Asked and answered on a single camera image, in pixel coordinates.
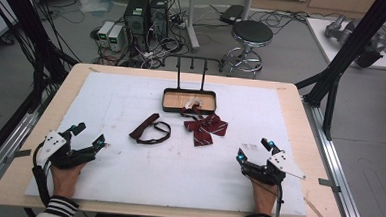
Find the thin wooden stick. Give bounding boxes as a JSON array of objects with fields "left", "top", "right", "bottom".
[{"left": 301, "top": 196, "right": 330, "bottom": 217}]

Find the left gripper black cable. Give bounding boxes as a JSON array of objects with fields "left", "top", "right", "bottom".
[{"left": 29, "top": 139, "right": 55, "bottom": 207}]

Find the clear plastic bag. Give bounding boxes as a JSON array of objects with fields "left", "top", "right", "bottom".
[{"left": 76, "top": 0, "right": 115, "bottom": 17}]

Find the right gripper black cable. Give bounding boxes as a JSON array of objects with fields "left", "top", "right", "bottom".
[{"left": 273, "top": 179, "right": 286, "bottom": 217}]

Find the person's right hand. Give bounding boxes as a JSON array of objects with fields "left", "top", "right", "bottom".
[{"left": 248, "top": 177, "right": 280, "bottom": 217}]

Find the white platform board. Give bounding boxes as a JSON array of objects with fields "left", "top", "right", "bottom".
[{"left": 302, "top": 16, "right": 386, "bottom": 72}]

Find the dark red strap loop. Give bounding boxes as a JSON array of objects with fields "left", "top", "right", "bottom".
[{"left": 127, "top": 111, "right": 174, "bottom": 146}]

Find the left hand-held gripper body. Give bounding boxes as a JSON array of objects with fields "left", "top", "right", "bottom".
[{"left": 36, "top": 128, "right": 98, "bottom": 172}]

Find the white table leg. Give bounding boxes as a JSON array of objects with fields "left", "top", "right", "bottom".
[{"left": 183, "top": 0, "right": 204, "bottom": 54}]

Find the person's left hand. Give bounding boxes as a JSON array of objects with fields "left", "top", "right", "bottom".
[{"left": 48, "top": 161, "right": 87, "bottom": 201}]

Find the white foam board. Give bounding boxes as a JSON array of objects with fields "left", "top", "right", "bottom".
[{"left": 24, "top": 68, "right": 315, "bottom": 217}]

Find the black computer tower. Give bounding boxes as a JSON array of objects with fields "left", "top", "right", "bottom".
[
  {"left": 148, "top": 0, "right": 171, "bottom": 41},
  {"left": 121, "top": 0, "right": 152, "bottom": 52}
]

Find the tangle of floor cables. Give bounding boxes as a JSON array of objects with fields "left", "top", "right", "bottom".
[{"left": 88, "top": 0, "right": 196, "bottom": 71}]

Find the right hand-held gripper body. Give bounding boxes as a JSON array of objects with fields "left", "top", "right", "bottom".
[{"left": 240, "top": 148, "right": 309, "bottom": 189}]

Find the grey power supply unit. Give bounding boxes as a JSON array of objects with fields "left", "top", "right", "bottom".
[
  {"left": 107, "top": 23, "right": 126, "bottom": 54},
  {"left": 96, "top": 19, "right": 115, "bottom": 48}
]

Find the black round stool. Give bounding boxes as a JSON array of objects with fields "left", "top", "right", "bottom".
[{"left": 222, "top": 18, "right": 276, "bottom": 81}]

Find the black metal frame post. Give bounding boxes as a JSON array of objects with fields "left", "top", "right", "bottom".
[
  {"left": 0, "top": 0, "right": 85, "bottom": 116},
  {"left": 292, "top": 0, "right": 386, "bottom": 145}
]

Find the black hanger rack with wooden tray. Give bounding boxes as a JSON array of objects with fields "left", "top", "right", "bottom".
[{"left": 159, "top": 54, "right": 226, "bottom": 117}]

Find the black flat box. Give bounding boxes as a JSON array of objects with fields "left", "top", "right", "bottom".
[{"left": 218, "top": 3, "right": 245, "bottom": 26}]

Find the dark red striped bow tie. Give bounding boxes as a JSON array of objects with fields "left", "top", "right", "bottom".
[{"left": 178, "top": 97, "right": 230, "bottom": 149}]

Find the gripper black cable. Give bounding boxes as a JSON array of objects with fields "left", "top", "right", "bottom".
[
  {"left": 273, "top": 179, "right": 286, "bottom": 217},
  {"left": 29, "top": 139, "right": 55, "bottom": 207}
]

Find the grey metal bracket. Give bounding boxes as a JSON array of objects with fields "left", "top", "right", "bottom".
[
  {"left": 3, "top": 147, "right": 33, "bottom": 166},
  {"left": 317, "top": 177, "right": 343, "bottom": 194}
]

